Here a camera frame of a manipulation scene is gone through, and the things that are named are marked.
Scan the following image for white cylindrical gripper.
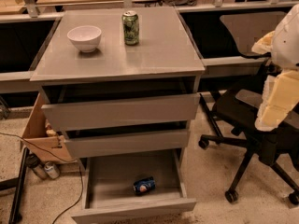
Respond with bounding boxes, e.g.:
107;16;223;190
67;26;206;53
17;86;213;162
251;4;299;132

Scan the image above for blue pepsi can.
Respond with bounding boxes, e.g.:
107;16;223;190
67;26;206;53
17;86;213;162
133;176;156;195

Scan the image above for grey top drawer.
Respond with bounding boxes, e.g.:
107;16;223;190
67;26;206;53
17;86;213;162
42;93;199;131

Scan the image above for grey drawer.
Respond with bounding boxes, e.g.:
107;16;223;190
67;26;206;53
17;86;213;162
42;93;199;131
65;129;190;158
72;149;196;224

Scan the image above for grey middle drawer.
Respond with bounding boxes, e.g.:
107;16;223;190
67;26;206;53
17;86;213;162
65;129;190;158

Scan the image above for green soda can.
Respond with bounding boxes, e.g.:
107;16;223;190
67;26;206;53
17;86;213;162
121;10;139;45

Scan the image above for grey drawer cabinet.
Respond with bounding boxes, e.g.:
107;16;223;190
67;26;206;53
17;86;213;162
29;6;206;161

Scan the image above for grey bottom drawer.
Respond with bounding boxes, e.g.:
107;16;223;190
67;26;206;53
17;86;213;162
72;149;196;224

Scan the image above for white spray can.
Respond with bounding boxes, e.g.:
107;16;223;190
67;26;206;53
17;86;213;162
44;161;60;179

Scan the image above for black office chair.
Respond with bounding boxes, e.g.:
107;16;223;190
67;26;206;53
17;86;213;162
198;10;299;206

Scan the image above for white ceramic bowl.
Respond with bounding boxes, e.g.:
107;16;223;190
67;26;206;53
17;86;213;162
67;25;102;52

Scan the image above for brown cardboard box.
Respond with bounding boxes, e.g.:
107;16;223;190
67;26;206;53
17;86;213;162
22;94;76;164

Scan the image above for dark spray bottle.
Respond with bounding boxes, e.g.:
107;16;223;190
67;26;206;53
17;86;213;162
25;154;48;180

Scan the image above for black stand leg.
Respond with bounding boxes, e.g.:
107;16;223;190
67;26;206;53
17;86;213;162
0;147;29;224

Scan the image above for black floor cable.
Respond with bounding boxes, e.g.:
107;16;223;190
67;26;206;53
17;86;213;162
0;132;85;224

